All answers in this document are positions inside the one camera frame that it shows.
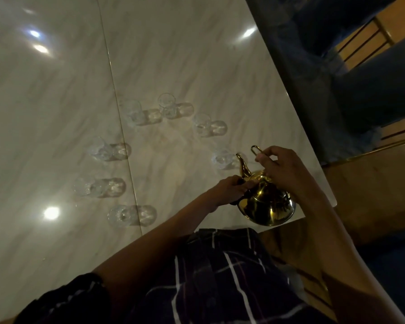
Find white marble table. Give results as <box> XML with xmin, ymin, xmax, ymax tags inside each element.
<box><xmin>0</xmin><ymin>0</ymin><xmax>338</xmax><ymax>324</ymax></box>

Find dark blue cushion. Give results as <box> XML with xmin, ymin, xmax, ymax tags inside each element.
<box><xmin>334</xmin><ymin>30</ymin><xmax>405</xmax><ymax>135</ymax></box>

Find group of small clear glasses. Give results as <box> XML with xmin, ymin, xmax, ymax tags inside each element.
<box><xmin>73</xmin><ymin>92</ymin><xmax>249</xmax><ymax>229</ymax></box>

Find person's right hand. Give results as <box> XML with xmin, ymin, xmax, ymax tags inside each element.
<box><xmin>255</xmin><ymin>146</ymin><xmax>320</xmax><ymax>206</ymax></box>

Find dark blue chair gold frame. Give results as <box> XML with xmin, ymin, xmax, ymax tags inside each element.
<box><xmin>356</xmin><ymin>225</ymin><xmax>405</xmax><ymax>324</ymax></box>

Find blue grey cushion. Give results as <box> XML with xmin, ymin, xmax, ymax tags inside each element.
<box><xmin>290</xmin><ymin>0</ymin><xmax>399</xmax><ymax>58</ymax></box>

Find person's right forearm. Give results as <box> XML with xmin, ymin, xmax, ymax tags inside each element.
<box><xmin>303</xmin><ymin>192</ymin><xmax>405</xmax><ymax>324</ymax></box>

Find person's left forearm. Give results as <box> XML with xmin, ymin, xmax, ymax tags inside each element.
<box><xmin>93</xmin><ymin>198</ymin><xmax>223</xmax><ymax>301</ymax></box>

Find dark plaid shirt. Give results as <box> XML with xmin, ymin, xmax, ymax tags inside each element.
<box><xmin>15</xmin><ymin>227</ymin><xmax>335</xmax><ymax>324</ymax></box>

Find person's left hand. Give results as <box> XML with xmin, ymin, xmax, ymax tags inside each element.
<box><xmin>206</xmin><ymin>175</ymin><xmax>257</xmax><ymax>212</ymax></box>

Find gold metal teapot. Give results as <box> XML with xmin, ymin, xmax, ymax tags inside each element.
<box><xmin>235</xmin><ymin>144</ymin><xmax>297</xmax><ymax>227</ymax></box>

